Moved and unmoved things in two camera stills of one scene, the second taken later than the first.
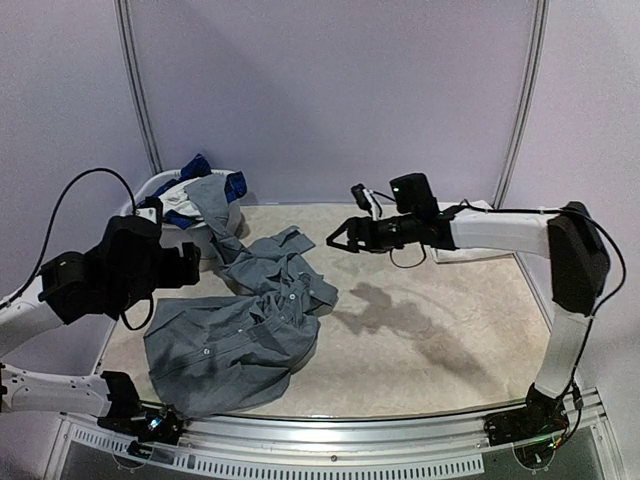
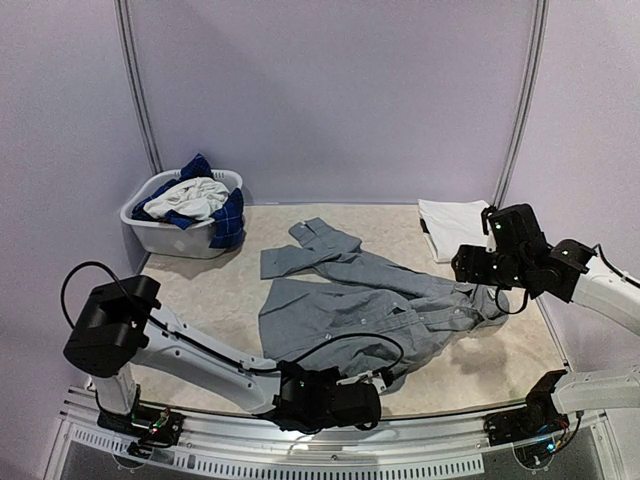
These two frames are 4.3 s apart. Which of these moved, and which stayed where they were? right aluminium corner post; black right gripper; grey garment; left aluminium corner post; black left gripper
Moved: grey garment; black left gripper; black right gripper
Stayed: right aluminium corner post; left aluminium corner post
